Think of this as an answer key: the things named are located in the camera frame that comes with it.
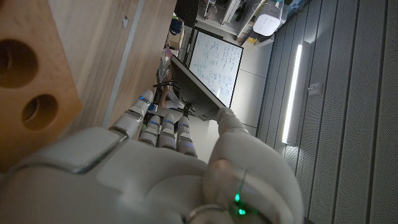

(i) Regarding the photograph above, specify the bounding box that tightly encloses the white rounded device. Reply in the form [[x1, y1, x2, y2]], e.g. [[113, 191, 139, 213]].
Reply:
[[252, 4, 284, 38]]

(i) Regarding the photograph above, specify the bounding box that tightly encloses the white shelf unit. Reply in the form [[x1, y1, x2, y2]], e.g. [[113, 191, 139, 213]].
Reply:
[[195, 0, 312, 44]]

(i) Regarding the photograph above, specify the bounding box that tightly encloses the dark blue mug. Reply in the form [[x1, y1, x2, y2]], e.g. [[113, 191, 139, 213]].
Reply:
[[169, 17, 185, 35]]

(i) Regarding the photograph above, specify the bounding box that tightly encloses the black computer monitor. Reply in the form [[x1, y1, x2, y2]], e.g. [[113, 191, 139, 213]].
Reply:
[[169, 55, 227, 121]]

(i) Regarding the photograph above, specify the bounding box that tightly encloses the wooden block with holes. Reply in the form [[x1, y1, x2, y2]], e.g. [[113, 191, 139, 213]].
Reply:
[[0, 0, 83, 174]]

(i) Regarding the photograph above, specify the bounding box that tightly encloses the seated person grey shirt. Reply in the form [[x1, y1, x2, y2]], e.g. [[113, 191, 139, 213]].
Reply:
[[157, 83, 186, 110]]

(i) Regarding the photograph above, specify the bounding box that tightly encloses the light wooden box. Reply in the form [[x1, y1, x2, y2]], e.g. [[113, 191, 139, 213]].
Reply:
[[167, 29, 187, 50]]

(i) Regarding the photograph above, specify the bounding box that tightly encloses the long ceiling light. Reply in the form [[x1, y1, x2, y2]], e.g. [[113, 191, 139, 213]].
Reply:
[[280, 43, 304, 145]]

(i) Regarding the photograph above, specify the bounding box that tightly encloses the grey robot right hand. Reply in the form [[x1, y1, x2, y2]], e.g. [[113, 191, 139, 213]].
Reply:
[[0, 89, 305, 224]]

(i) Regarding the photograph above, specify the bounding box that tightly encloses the whiteboard with black frame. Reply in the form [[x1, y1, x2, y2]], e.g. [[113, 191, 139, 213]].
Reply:
[[188, 29, 244, 109]]

